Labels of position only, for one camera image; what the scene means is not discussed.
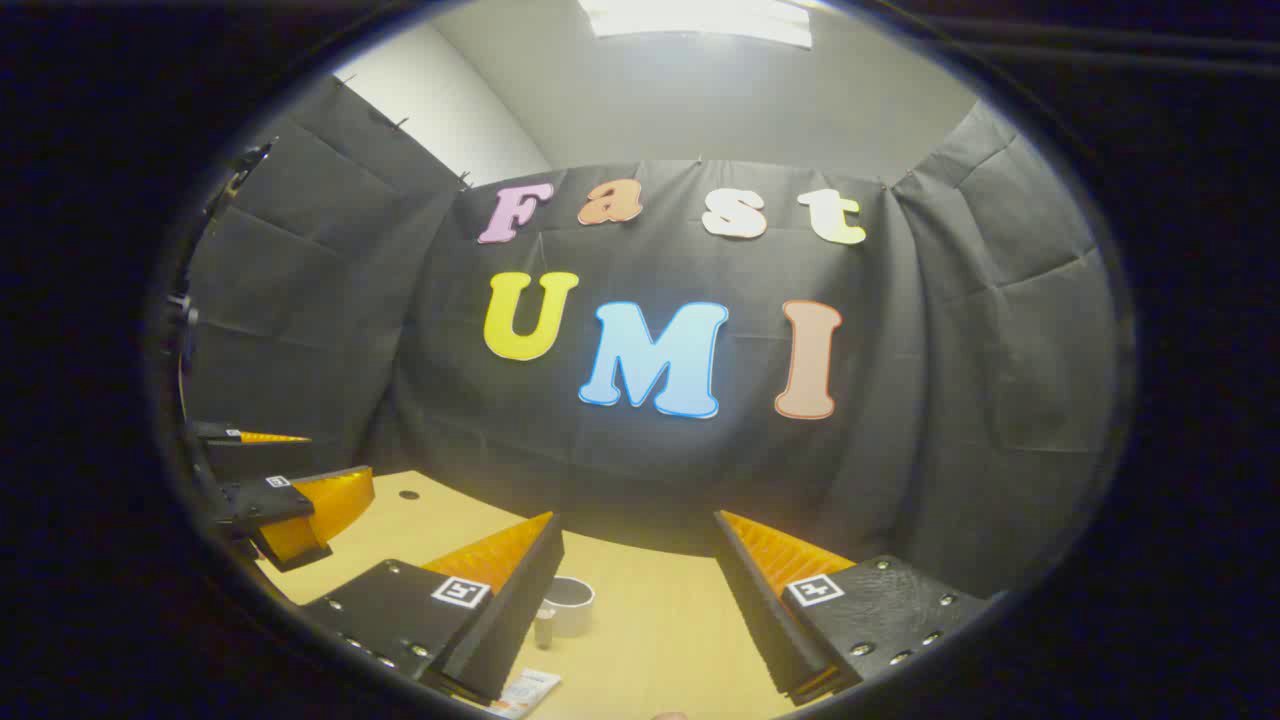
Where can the white toothpaste tube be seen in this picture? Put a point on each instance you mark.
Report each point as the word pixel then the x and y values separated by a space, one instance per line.
pixel 527 692

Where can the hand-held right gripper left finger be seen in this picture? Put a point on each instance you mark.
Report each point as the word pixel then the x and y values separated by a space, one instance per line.
pixel 500 630

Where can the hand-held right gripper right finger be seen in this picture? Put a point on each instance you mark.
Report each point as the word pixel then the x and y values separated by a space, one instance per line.
pixel 765 610

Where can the ceiling light panel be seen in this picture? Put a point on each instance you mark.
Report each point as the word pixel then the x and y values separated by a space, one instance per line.
pixel 700 18

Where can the wooden desktop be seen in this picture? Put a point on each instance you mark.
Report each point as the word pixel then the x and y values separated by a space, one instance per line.
pixel 650 620

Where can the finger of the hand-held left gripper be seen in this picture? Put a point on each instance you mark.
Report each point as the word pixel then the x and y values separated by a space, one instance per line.
pixel 215 433
pixel 265 505

